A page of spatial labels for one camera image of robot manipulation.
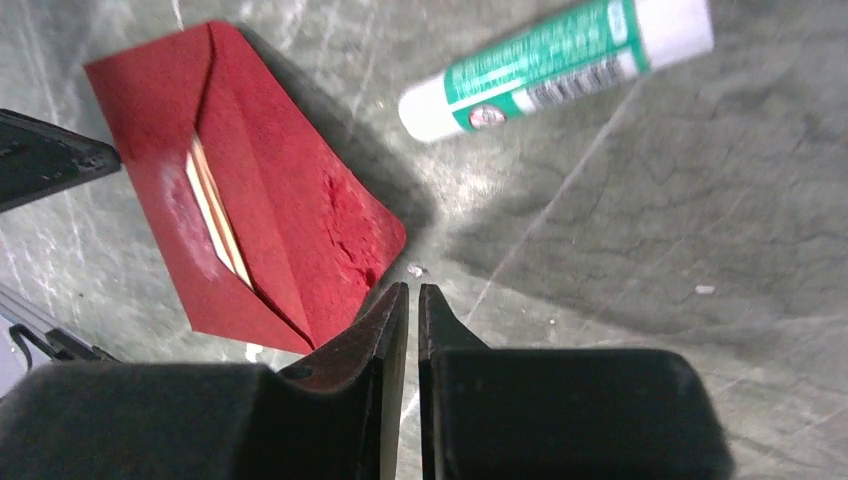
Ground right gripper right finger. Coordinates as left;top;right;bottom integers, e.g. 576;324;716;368
418;284;734;479

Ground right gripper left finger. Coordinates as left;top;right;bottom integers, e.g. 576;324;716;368
1;283;409;479

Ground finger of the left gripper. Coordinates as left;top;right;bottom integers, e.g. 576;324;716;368
1;109;122;213

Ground tan letter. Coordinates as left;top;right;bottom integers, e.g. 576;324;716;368
185;134;254;291

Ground red envelope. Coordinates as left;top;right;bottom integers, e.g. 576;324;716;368
85;21;406;354

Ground green glue stick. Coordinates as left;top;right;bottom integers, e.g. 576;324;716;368
398;0;714;143

